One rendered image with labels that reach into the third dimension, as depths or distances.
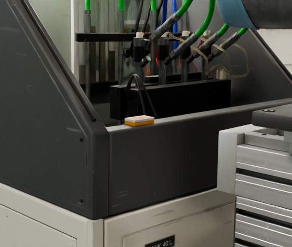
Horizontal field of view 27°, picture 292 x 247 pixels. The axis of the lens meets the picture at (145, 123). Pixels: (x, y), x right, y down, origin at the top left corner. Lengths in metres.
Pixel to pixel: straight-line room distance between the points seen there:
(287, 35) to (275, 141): 1.09
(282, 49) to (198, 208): 0.73
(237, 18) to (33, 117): 0.56
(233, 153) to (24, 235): 0.59
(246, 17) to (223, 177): 0.25
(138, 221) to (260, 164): 0.40
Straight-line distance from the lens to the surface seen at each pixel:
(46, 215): 1.24
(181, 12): 1.37
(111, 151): 1.11
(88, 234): 1.14
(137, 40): 1.47
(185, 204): 1.28
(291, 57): 1.93
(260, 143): 0.88
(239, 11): 0.78
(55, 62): 1.16
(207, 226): 1.35
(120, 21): 1.64
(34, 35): 1.20
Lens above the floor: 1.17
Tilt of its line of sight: 11 degrees down
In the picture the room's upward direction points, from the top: 1 degrees clockwise
